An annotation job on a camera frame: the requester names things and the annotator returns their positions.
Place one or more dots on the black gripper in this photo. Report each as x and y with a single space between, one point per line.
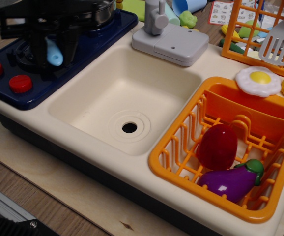
43 17

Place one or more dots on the grey spoon blue handle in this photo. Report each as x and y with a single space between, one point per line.
54 55

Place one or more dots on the silver metal pan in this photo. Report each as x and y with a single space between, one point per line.
100 14

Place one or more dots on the dark blue toy stove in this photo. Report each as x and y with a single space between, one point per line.
16 59

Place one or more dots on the red right stove knob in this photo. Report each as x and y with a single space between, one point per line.
20 84

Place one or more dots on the green cutting board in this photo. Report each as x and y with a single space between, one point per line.
135 6

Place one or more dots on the cream toy sink unit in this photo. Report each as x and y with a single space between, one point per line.
113 113

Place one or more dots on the grey toy faucet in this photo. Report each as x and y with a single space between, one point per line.
160 38

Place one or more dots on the blue plastic cup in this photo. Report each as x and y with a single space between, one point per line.
179 6

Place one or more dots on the green toy pepper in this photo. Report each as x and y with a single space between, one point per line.
187 19

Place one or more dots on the printed instruction sheet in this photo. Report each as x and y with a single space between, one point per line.
220 13

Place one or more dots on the small yellow corn piece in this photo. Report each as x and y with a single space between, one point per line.
224 30

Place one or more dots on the dark green toy cucumber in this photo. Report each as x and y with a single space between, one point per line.
233 47

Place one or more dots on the light green toy fruit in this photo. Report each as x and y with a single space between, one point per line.
246 31

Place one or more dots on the red toy pepper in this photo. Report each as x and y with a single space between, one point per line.
218 147

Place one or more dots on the black ribbed device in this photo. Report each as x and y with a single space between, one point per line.
24 228

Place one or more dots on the orange utensil rack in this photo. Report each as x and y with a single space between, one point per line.
268 13

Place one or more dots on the toy fried egg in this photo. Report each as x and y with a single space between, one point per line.
258 81

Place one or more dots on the orange dish drainer basket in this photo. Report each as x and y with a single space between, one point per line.
259 125

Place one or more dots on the purple toy eggplant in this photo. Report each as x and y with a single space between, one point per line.
235 183

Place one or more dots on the aluminium frame rail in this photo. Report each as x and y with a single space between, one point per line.
12 211

